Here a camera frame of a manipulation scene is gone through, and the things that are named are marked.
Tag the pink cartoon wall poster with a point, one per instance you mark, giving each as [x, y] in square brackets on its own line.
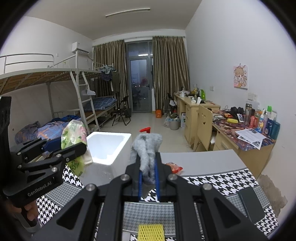
[240, 76]

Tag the white printed papers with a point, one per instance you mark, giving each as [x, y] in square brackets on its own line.
[251, 136]

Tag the white foam box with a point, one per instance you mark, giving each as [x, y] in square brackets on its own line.
[120, 150]

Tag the white and green plastic bag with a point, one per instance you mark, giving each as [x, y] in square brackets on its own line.
[74, 132]

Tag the blue plaid mattress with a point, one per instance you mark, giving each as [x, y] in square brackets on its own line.
[101, 102]

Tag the green plastic item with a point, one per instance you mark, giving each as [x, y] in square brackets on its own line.
[202, 93]

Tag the black white houndstooth tablecloth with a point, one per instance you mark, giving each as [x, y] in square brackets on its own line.
[219, 183]

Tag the white cardboard box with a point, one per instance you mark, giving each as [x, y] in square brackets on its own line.
[182, 120]

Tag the grey fuzzy cloth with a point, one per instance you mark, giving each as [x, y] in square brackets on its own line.
[145, 150]

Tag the black headphones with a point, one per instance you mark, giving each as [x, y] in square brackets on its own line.
[235, 110]

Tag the yellow oblong item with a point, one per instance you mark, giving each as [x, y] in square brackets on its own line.
[232, 120]

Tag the blue plaid quilt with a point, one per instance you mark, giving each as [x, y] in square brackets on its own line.
[50, 131]

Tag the glass balcony door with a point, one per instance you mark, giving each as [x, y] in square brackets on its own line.
[140, 81]

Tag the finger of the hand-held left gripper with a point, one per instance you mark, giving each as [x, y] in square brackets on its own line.
[71, 150]
[52, 144]

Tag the row of toiletry bottles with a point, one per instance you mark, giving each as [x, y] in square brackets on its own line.
[263, 122]

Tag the white wall outlet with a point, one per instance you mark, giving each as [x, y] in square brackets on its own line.
[252, 96]

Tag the white metal bunk bed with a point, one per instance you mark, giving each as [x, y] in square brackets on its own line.
[104, 67]
[34, 75]

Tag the ceiling tube light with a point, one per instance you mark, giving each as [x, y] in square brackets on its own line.
[128, 12]

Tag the brown curtain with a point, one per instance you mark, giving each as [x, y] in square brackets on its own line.
[171, 69]
[108, 69]

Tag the yellow foam net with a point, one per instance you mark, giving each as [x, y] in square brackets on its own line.
[150, 231]

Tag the black folding chair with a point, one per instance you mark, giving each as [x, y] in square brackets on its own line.
[121, 111]

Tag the black smartphone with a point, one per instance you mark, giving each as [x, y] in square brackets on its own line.
[251, 204]

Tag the white metal bed ladder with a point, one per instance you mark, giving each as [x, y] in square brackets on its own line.
[89, 111]

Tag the wooden desk with printed cover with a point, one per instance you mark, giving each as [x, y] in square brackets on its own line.
[247, 153]

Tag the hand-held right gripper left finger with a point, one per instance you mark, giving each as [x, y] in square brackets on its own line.
[140, 185]

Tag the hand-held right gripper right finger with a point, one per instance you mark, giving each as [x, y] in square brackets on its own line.
[158, 183]

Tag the wooden smiley chair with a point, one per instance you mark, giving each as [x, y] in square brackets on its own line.
[203, 125]

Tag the red snack packet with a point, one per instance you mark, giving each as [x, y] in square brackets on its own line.
[174, 168]

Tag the dark blue hanging garment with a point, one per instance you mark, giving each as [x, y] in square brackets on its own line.
[106, 75]

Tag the white hanging pouch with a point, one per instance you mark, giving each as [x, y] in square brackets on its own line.
[87, 92]

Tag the dark green hanging jacket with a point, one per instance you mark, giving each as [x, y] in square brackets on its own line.
[115, 80]

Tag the person's left hand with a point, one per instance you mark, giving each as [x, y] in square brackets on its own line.
[31, 212]

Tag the orange floor item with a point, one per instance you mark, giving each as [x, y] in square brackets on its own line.
[158, 114]

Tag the white red-pump lotion bottle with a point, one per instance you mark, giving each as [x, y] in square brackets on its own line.
[145, 129]

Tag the white air conditioner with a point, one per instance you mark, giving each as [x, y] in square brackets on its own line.
[79, 47]

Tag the grey bucket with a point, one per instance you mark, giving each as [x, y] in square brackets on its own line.
[174, 124]

